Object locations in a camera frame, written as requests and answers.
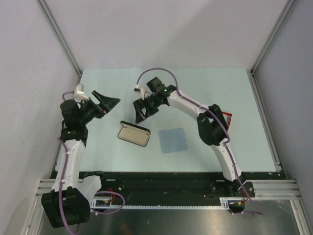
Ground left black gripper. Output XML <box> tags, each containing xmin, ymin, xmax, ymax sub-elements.
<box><xmin>78</xmin><ymin>91</ymin><xmax>120</xmax><ymax>125</ymax></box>

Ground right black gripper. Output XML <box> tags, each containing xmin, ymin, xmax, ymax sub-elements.
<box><xmin>134</xmin><ymin>93</ymin><xmax>162</xmax><ymax>123</ymax></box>

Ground black glasses case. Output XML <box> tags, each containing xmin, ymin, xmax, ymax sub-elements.
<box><xmin>118</xmin><ymin>121</ymin><xmax>151</xmax><ymax>147</ymax></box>

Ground blue cleaning cloth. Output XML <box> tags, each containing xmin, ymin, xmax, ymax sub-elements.
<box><xmin>158</xmin><ymin>128</ymin><xmax>188</xmax><ymax>154</ymax></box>

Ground red sunglasses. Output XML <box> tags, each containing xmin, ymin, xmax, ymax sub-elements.
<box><xmin>222</xmin><ymin>111</ymin><xmax>232</xmax><ymax>127</ymax></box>

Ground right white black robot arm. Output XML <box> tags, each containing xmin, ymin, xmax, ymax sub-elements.
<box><xmin>133</xmin><ymin>77</ymin><xmax>245</xmax><ymax>196</ymax></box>

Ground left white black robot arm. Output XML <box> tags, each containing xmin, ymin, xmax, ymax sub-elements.
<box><xmin>41</xmin><ymin>91</ymin><xmax>120</xmax><ymax>228</ymax></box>

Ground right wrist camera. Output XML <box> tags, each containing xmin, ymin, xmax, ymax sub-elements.
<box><xmin>134</xmin><ymin>84</ymin><xmax>151</xmax><ymax>99</ymax></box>

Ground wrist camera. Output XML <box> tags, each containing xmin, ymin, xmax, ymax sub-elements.
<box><xmin>73</xmin><ymin>84</ymin><xmax>89</xmax><ymax>102</ymax></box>
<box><xmin>134</xmin><ymin>84</ymin><xmax>151</xmax><ymax>99</ymax></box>

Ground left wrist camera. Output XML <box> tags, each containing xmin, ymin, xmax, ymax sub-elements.
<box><xmin>73</xmin><ymin>84</ymin><xmax>89</xmax><ymax>102</ymax></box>

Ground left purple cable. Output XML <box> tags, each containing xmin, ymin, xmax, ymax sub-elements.
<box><xmin>57</xmin><ymin>91</ymin><xmax>126</xmax><ymax>233</ymax></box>

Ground purple cable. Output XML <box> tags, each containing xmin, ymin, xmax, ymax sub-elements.
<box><xmin>57</xmin><ymin>91</ymin><xmax>126</xmax><ymax>233</ymax></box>
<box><xmin>136</xmin><ymin>68</ymin><xmax>266</xmax><ymax>216</ymax></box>

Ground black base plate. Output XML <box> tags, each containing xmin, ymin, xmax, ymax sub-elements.
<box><xmin>50</xmin><ymin>171</ymin><xmax>287</xmax><ymax>206</ymax></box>

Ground white cable duct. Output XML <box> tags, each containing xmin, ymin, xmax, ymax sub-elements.
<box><xmin>90</xmin><ymin>197</ymin><xmax>245</xmax><ymax>210</ymax></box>

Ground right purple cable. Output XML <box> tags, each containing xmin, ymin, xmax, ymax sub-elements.
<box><xmin>136</xmin><ymin>68</ymin><xmax>266</xmax><ymax>216</ymax></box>

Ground aluminium rail frame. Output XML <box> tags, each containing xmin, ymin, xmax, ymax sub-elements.
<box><xmin>36</xmin><ymin>85</ymin><xmax>313</xmax><ymax>234</ymax></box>

